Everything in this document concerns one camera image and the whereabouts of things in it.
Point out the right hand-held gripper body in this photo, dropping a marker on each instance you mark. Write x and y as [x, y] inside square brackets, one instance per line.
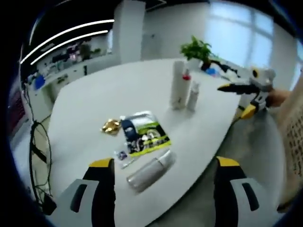
[262, 79]

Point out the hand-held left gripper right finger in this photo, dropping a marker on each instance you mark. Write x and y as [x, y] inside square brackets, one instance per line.
[234, 201]

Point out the grey skincare bottle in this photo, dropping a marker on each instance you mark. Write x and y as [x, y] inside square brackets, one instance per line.
[149, 172]

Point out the gold foil wrapper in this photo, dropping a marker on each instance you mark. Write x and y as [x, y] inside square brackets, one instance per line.
[110, 127]

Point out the small blue object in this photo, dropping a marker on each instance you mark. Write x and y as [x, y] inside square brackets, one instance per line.
[211, 71]

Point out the small clear red skincare bottle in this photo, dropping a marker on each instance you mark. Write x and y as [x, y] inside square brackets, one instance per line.
[186, 76]

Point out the black green skincare sachet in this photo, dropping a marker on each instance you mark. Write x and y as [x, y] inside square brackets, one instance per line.
[146, 134]

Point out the long white counter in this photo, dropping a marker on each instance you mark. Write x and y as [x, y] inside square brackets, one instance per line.
[71, 68]

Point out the long plain white skincare tube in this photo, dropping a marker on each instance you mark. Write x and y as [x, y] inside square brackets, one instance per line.
[178, 87]

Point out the black folded stand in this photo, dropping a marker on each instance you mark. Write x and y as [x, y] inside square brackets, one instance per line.
[226, 67]

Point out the computer monitor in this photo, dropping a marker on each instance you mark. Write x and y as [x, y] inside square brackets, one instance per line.
[17, 108]

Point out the black power adapter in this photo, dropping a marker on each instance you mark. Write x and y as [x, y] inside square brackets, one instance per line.
[49, 205]

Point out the person's right hand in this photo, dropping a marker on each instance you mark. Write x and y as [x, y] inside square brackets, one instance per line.
[278, 98]

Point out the potted green plant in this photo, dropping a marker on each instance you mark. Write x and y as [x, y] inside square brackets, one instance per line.
[196, 50]

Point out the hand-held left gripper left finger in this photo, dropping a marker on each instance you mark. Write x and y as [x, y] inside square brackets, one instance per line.
[94, 201]

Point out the blue storage box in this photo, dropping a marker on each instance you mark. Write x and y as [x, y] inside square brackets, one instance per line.
[39, 83]

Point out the small white skincare spray bottle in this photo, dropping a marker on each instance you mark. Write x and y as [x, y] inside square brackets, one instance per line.
[193, 97]

